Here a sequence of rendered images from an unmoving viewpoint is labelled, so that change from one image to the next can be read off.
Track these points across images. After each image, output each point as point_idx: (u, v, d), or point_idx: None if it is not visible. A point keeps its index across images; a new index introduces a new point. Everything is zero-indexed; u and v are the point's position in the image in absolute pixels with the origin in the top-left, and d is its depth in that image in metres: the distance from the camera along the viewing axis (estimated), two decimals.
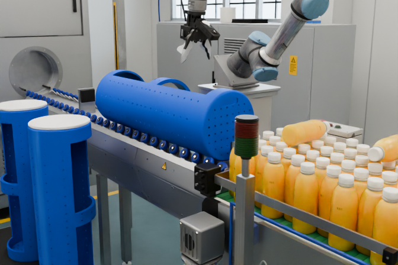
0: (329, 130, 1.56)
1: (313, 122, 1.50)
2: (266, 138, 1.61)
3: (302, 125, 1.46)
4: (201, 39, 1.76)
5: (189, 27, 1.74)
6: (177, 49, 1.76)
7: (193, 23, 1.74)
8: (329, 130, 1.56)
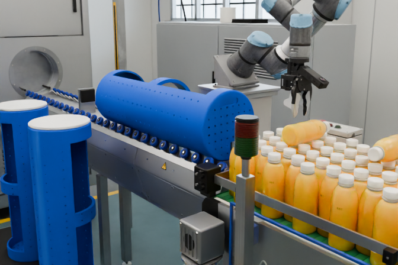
0: (329, 130, 1.56)
1: (313, 122, 1.50)
2: (266, 138, 1.61)
3: (302, 125, 1.46)
4: (305, 89, 1.60)
5: (292, 76, 1.59)
6: (285, 103, 1.63)
7: (296, 71, 1.59)
8: (329, 130, 1.56)
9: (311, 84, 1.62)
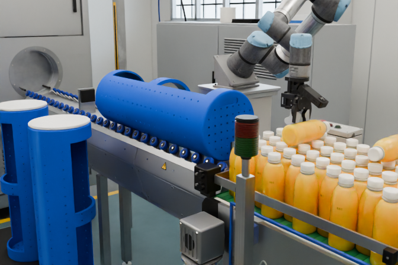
0: (329, 130, 1.56)
1: (313, 122, 1.50)
2: (266, 138, 1.61)
3: (302, 125, 1.46)
4: (305, 107, 1.62)
5: (292, 95, 1.61)
6: (285, 122, 1.65)
7: (296, 90, 1.61)
8: (329, 130, 1.56)
9: (311, 103, 1.64)
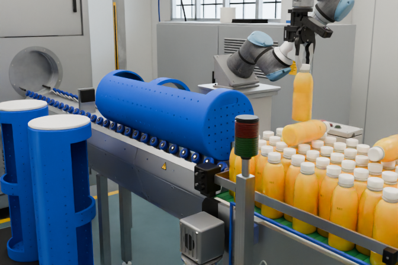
0: (329, 130, 1.56)
1: (313, 122, 1.50)
2: (266, 138, 1.61)
3: (302, 125, 1.46)
4: (308, 39, 1.57)
5: (295, 26, 1.55)
6: (288, 56, 1.60)
7: (299, 22, 1.56)
8: (329, 130, 1.56)
9: (314, 36, 1.59)
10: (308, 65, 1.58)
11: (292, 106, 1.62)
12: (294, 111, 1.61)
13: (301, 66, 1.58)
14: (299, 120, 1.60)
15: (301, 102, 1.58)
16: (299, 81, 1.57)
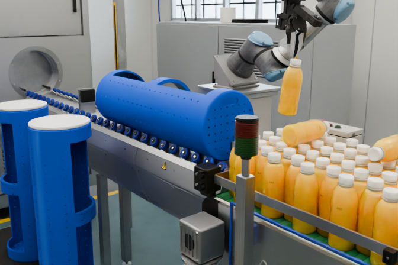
0: (329, 130, 1.56)
1: (313, 122, 1.50)
2: (266, 138, 1.61)
3: (302, 125, 1.46)
4: (299, 28, 1.57)
5: (287, 14, 1.56)
6: (281, 44, 1.61)
7: (291, 10, 1.57)
8: (329, 130, 1.56)
9: (306, 26, 1.60)
10: (299, 61, 1.58)
11: (279, 99, 1.64)
12: (280, 104, 1.63)
13: (292, 61, 1.58)
14: (283, 113, 1.63)
15: (288, 96, 1.60)
16: (289, 76, 1.59)
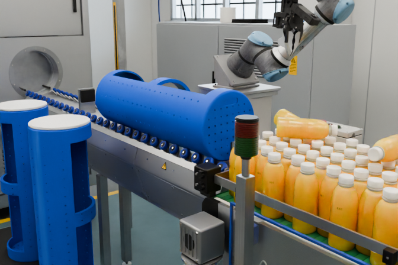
0: (336, 125, 1.51)
1: None
2: (266, 138, 1.61)
3: None
4: (297, 27, 1.58)
5: (284, 13, 1.56)
6: (278, 42, 1.62)
7: (289, 9, 1.57)
8: (336, 125, 1.51)
9: (303, 25, 1.60)
10: None
11: (290, 113, 1.67)
12: (285, 113, 1.67)
13: None
14: (275, 115, 1.69)
15: None
16: None
